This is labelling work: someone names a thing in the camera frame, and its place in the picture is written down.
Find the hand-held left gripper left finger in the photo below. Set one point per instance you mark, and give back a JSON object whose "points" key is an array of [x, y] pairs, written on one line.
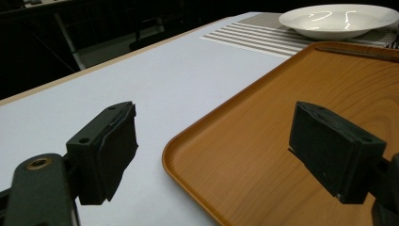
{"points": [[103, 150]]}

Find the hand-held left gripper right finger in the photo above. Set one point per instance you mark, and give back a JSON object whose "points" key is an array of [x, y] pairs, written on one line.
{"points": [[335, 150]]}

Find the brown wooden tray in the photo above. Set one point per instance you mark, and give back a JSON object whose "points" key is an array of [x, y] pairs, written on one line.
{"points": [[266, 150]]}

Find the white round plate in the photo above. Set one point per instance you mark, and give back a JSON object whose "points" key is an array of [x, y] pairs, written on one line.
{"points": [[338, 22]]}

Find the grey striped placemat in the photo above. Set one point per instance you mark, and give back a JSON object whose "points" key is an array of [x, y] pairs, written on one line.
{"points": [[251, 34]]}

